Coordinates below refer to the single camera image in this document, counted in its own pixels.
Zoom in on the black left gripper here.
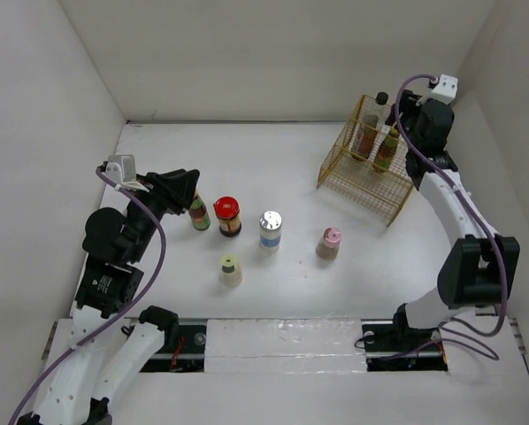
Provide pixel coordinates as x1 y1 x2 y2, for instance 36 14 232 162
126 167 200 260

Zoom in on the dark soy sauce bottle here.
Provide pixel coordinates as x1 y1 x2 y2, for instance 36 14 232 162
351 92 388 161

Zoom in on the yellow cap green sauce bottle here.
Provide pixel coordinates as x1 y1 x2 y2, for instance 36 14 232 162
372 125 400 174

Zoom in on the red lid sauce jar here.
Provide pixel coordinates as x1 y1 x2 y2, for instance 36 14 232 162
213 196 242 237

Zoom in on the silver cap blue shaker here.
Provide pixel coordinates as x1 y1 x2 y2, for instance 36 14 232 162
259 210 282 253

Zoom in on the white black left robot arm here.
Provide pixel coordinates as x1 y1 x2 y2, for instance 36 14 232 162
9 163 200 424

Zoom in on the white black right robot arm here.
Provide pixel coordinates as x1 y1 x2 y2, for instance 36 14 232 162
389 89 520 352

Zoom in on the green label sauce bottle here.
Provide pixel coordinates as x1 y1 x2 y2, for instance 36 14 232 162
188 192 211 231

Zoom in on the yellow cap spice shaker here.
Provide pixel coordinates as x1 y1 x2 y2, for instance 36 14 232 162
219 254 242 287

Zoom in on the pink cap spice shaker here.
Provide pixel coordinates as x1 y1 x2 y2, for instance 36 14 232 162
316 227 342 260

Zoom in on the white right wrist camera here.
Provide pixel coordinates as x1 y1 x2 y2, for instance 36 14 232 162
428 74 458 104

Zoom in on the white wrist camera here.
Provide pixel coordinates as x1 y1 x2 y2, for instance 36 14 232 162
104 155 137 185
428 74 458 104

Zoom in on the yellow wire basket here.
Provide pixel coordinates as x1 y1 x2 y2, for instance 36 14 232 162
317 95 413 226

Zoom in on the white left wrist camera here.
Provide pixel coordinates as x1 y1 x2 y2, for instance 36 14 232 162
104 155 137 185

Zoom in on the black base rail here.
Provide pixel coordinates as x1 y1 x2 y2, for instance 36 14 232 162
41 321 526 375

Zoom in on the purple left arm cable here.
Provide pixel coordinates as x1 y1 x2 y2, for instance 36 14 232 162
7 166 167 425

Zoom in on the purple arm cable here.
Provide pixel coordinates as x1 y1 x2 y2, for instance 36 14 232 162
398 73 510 362
7 166 167 425

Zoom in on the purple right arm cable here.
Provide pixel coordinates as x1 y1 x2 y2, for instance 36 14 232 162
398 73 510 362

